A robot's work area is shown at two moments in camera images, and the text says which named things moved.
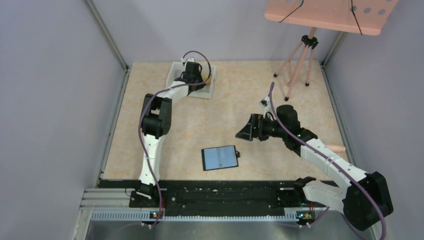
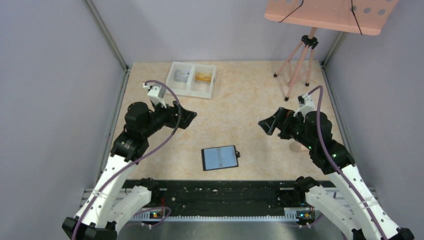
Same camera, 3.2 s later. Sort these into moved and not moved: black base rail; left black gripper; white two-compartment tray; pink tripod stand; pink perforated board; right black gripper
Moved: left black gripper; right black gripper
Not moved: pink perforated board; white two-compartment tray; black base rail; pink tripod stand
